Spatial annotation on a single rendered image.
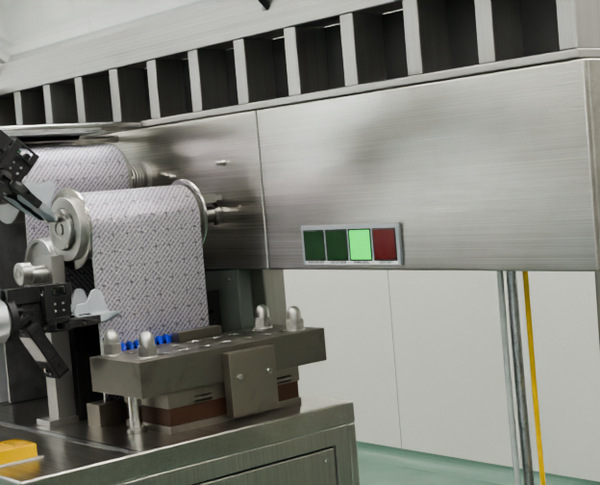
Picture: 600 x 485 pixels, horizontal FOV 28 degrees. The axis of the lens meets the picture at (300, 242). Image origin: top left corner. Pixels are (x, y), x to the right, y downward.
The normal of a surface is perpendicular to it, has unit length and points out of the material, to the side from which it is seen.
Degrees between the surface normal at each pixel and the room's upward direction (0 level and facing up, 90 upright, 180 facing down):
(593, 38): 90
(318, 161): 90
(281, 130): 90
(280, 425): 90
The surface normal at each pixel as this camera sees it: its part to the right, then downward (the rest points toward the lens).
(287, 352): 0.64, -0.01
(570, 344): -0.76, 0.10
